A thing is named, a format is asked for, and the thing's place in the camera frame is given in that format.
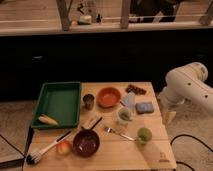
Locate blue sponge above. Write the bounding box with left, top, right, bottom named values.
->
left=135, top=102, right=154, bottom=114

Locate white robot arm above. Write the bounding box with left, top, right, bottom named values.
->
left=157, top=62, right=213, bottom=125

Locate orange bowl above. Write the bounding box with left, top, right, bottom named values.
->
left=97, top=87, right=121, bottom=108

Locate dark purple bowl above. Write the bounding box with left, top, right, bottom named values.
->
left=72, top=130, right=100, bottom=158

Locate dark red grape bunch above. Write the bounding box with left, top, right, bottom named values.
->
left=125, top=84, right=146, bottom=95

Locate light blue cloth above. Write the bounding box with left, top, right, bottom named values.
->
left=121, top=92, right=135, bottom=108

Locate metal fork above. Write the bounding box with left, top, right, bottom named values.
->
left=103, top=126, right=135, bottom=141

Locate small metal cup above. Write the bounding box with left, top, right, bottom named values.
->
left=83, top=94, right=94, bottom=110

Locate red yellow apple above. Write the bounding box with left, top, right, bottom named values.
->
left=56, top=140, right=71, bottom=156

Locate black office chair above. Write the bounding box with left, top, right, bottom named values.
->
left=130, top=0, right=176, bottom=23

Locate green plastic tray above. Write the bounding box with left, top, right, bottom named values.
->
left=31, top=82, right=81, bottom=129

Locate yellow corn cob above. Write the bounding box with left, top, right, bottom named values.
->
left=38, top=115, right=58, bottom=125

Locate black floor cable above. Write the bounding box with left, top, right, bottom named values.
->
left=170, top=133, right=213, bottom=171

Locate black handled spatula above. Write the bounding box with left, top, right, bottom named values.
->
left=81, top=115, right=102, bottom=130

